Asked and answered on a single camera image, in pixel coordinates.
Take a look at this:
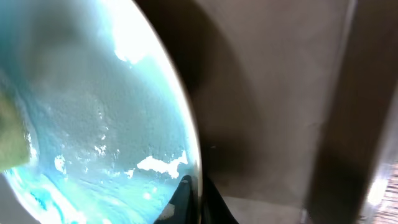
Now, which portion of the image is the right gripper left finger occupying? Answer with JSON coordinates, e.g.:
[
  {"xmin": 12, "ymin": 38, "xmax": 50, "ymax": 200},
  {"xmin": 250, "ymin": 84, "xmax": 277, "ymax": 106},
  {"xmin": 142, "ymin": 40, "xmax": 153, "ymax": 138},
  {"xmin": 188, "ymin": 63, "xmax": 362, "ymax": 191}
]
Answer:
[{"xmin": 154, "ymin": 175, "xmax": 198, "ymax": 224}]

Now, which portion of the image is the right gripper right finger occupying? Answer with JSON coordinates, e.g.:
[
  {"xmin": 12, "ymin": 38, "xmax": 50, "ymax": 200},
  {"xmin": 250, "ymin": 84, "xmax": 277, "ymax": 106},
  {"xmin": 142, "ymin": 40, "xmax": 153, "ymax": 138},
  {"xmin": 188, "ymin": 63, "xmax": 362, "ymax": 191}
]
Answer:
[{"xmin": 201, "ymin": 177, "xmax": 238, "ymax": 224}]

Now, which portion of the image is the white plate top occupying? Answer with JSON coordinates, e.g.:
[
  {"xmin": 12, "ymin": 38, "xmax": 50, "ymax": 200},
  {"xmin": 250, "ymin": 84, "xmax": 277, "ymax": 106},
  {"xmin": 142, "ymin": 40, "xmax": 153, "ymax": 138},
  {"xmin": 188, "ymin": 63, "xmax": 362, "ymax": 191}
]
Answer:
[{"xmin": 1, "ymin": 0, "xmax": 202, "ymax": 223}]

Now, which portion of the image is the green yellow sponge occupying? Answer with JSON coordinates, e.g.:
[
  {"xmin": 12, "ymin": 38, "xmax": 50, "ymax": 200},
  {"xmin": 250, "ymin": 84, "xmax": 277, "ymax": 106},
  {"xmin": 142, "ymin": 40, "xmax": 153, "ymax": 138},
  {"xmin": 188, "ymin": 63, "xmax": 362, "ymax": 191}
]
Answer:
[{"xmin": 1, "ymin": 91, "xmax": 30, "ymax": 172}]

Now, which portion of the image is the brown plastic tray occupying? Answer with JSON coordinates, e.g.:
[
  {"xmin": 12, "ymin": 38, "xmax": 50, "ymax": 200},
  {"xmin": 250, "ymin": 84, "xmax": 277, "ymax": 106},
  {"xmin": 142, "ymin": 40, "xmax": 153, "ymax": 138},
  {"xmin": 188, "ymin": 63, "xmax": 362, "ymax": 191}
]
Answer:
[{"xmin": 0, "ymin": 0, "xmax": 398, "ymax": 224}]

